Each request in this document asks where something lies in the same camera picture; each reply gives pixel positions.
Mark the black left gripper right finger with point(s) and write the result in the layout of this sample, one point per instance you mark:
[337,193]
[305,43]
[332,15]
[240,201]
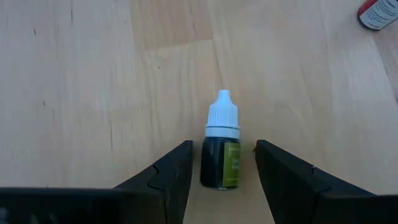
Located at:
[311,205]

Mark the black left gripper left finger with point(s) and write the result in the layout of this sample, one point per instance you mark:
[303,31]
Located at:
[93,207]

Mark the small green-label dropper bottle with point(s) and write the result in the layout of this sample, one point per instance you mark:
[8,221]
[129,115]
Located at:
[217,161]

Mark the small red dropper bottle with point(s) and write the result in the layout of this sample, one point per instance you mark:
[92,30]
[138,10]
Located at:
[377,14]

